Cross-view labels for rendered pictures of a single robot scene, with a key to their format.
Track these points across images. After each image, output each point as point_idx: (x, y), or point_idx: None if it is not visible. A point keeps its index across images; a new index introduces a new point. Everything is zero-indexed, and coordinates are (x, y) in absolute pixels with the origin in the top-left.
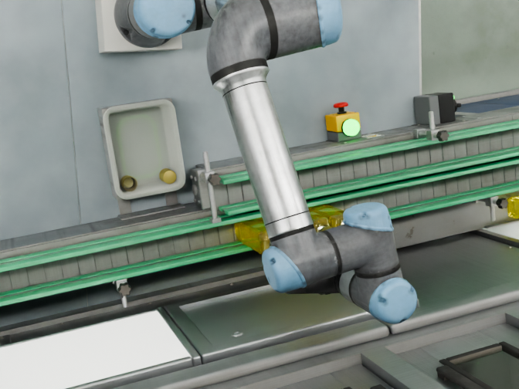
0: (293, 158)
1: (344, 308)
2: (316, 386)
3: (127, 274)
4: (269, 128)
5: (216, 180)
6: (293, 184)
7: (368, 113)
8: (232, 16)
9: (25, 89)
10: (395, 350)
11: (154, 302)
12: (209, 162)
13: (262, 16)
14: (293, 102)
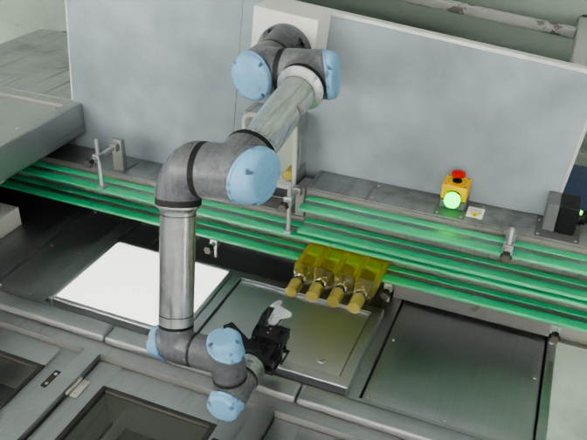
0: (379, 207)
1: (303, 357)
2: (207, 408)
3: (217, 238)
4: (170, 254)
5: (282, 209)
6: (175, 298)
7: (494, 187)
8: (168, 164)
9: (207, 72)
10: (283, 417)
11: (259, 254)
12: (331, 173)
13: (183, 175)
14: (420, 152)
